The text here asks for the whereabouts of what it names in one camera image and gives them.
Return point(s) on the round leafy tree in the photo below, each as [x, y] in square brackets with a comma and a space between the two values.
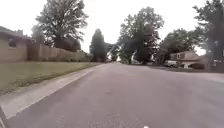
[178, 41]

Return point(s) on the pale concrete kerb strip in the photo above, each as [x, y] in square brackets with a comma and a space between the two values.
[26, 96]

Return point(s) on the brick building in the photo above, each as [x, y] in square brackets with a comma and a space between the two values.
[13, 50]

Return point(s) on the pale vehicle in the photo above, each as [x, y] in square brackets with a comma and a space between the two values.
[171, 63]

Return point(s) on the green grass lawn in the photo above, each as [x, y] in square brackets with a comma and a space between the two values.
[26, 73]

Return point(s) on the brown wooden fence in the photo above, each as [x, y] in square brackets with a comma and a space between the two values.
[56, 53]

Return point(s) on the tan house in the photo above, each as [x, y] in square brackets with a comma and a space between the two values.
[188, 57]

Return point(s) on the grey asphalt road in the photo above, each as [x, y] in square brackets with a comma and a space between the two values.
[133, 96]

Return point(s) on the tall broad tree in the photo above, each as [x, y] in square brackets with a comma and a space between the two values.
[141, 33]

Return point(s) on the grass verge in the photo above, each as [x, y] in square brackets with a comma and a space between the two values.
[186, 69]

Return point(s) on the large leafy tree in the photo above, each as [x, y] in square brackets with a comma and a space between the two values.
[61, 20]

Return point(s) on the dark conical tree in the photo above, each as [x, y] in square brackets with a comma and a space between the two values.
[97, 46]

